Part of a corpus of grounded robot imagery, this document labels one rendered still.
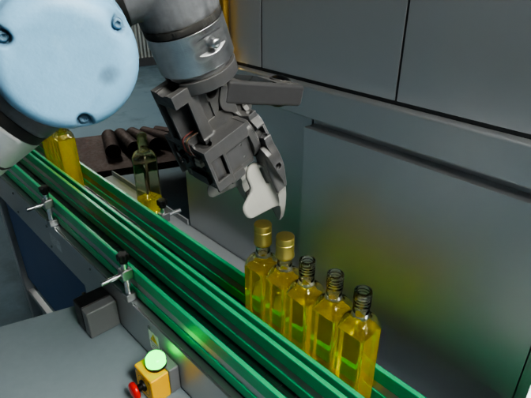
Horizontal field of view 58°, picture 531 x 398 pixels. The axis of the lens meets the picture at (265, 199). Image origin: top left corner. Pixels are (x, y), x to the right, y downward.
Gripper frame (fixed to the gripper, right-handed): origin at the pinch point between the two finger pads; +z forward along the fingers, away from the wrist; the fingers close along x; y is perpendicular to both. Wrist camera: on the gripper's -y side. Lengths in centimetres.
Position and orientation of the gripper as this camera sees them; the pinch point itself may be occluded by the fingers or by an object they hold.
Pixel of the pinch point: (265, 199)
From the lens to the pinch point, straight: 60.1
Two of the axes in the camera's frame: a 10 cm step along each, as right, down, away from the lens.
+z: 2.5, 7.2, 6.5
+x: 6.8, 3.5, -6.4
